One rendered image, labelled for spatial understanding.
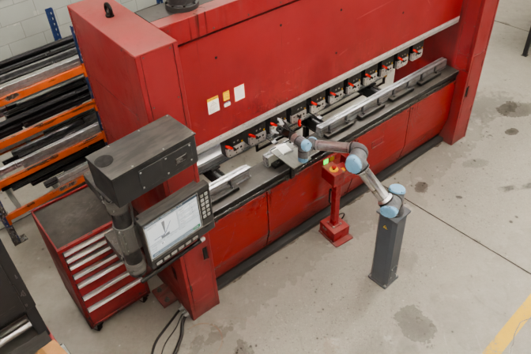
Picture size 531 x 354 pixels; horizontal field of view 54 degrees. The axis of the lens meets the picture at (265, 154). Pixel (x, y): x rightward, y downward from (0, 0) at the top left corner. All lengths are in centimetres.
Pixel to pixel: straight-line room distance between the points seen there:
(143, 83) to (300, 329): 229
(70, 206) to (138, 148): 137
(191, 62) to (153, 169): 81
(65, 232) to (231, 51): 162
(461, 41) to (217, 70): 275
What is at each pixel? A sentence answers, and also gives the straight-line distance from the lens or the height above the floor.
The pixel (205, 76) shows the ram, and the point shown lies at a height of 189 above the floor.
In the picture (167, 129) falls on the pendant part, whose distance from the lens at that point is 276.
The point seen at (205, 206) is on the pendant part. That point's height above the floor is 145.
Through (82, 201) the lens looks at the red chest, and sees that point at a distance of 395.
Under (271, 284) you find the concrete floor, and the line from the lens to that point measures 443.
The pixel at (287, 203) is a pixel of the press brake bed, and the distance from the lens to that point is 431.
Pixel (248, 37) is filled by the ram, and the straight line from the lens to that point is 338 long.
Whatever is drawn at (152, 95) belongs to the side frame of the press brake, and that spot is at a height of 205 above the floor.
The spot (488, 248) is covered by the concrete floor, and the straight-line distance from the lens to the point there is 494.
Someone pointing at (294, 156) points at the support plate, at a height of 100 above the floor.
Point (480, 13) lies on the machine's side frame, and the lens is 516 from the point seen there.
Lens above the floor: 355
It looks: 39 degrees down
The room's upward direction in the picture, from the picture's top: 3 degrees counter-clockwise
